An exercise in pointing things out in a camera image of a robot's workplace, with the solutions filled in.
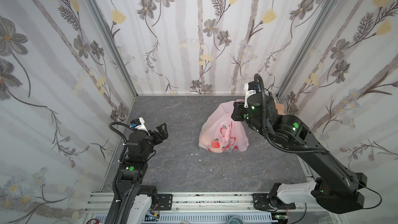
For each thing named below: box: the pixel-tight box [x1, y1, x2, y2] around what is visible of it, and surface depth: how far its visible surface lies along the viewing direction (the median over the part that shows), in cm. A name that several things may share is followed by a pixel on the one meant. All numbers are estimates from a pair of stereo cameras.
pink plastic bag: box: [198, 99, 249, 153], surface depth 75 cm
